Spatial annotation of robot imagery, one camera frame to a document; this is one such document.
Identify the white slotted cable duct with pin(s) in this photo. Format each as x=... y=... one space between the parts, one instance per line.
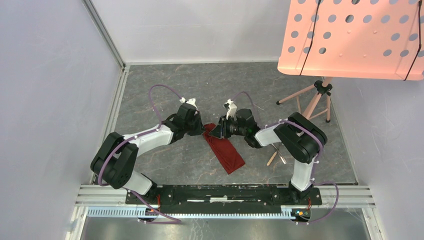
x=147 y=213

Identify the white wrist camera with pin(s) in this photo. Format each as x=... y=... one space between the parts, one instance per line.
x=190 y=101
x=231 y=108

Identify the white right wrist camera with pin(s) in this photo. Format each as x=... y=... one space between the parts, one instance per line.
x=231 y=108

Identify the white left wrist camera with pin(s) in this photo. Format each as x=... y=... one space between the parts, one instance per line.
x=190 y=101

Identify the pink perforated stand tray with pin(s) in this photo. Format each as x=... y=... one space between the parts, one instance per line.
x=369 y=39

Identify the pink tripod stand legs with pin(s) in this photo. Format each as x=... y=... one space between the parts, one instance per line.
x=322 y=89

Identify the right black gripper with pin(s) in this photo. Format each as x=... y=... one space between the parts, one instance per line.
x=221 y=130

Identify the wooden handled spoon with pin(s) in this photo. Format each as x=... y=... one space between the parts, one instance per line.
x=272 y=157

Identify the metal fork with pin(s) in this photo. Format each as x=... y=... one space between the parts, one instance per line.
x=279 y=154

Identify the aluminium frame rail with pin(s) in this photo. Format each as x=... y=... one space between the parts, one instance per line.
x=96 y=18

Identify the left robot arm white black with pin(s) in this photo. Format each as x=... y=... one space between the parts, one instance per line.
x=115 y=160

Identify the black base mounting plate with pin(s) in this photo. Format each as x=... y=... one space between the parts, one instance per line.
x=226 y=199

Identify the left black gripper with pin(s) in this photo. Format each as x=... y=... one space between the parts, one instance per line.
x=199 y=130

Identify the dark red cloth napkin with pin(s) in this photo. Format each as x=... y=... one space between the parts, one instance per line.
x=224 y=151

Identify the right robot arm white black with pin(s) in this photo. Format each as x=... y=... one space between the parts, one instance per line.
x=303 y=140

